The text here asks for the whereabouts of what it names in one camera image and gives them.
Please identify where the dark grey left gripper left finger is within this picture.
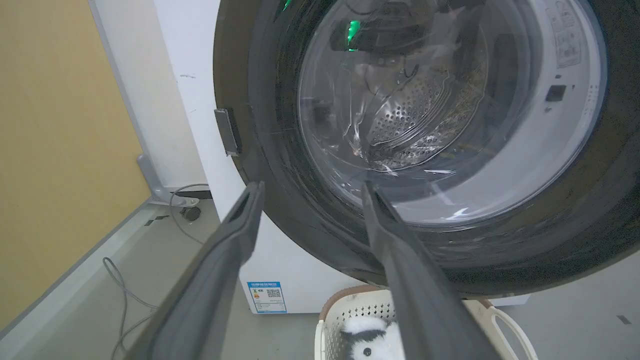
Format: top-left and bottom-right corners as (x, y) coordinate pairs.
(123, 181), (266, 360)

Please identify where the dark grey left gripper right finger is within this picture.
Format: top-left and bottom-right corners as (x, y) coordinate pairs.
(361, 181), (502, 360)

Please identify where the round black washing machine door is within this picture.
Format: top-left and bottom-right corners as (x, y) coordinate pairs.
(213, 0), (640, 297)

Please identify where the white washing machine body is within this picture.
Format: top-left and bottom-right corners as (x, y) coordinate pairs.
(152, 0), (531, 315)

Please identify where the grey door latch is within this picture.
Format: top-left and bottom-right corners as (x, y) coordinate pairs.
(214, 107), (243, 157)

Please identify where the blue energy label sticker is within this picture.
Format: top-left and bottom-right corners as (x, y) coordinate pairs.
(247, 281), (288, 314)

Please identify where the white perforated laundry basket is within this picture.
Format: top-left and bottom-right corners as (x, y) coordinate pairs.
(314, 285), (539, 360)

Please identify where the white black plush toy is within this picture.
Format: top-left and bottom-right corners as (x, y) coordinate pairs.
(340, 317), (405, 360)

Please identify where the thin grey cable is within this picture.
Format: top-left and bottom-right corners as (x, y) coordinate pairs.
(102, 183), (211, 360)

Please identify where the grey metal floor bracket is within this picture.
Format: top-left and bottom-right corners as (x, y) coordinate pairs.
(137, 153), (200, 208)

